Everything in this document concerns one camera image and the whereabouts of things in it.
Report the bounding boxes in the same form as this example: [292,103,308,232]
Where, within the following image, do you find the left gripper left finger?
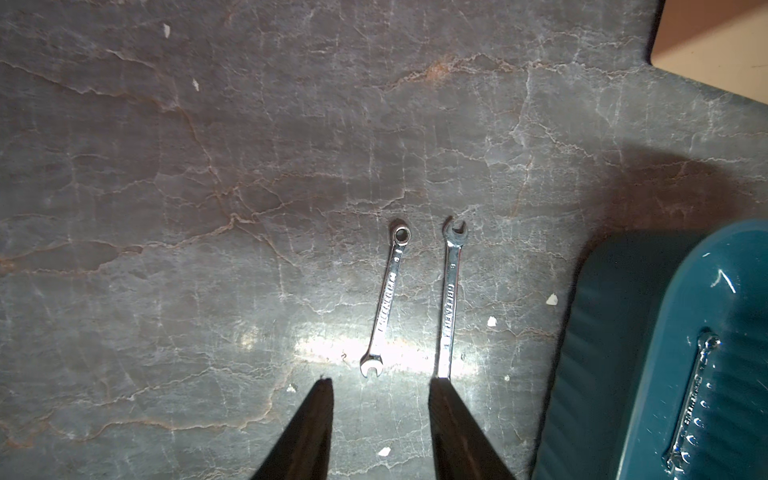
[252,378,334,480]

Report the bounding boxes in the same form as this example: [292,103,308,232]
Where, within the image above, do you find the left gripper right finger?
[428,378,514,479]

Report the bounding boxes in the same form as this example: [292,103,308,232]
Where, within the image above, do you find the teal plastic storage tray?
[533,220,767,479]

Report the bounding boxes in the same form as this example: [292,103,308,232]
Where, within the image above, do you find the small silver combination wrench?
[435,217,468,379]

